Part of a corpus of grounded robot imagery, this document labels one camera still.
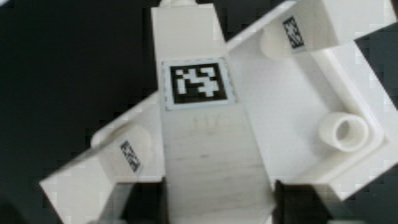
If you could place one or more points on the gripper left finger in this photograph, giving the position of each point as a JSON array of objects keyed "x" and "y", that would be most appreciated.
[{"x": 136, "y": 205}]

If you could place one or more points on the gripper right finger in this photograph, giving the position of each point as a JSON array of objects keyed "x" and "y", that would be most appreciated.
[{"x": 308, "y": 208}]

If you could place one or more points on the white desk top panel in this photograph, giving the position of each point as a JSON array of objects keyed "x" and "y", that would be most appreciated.
[{"x": 322, "y": 114}]

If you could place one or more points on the white desk leg with tag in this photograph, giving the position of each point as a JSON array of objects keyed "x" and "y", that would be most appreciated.
[{"x": 90, "y": 185}]

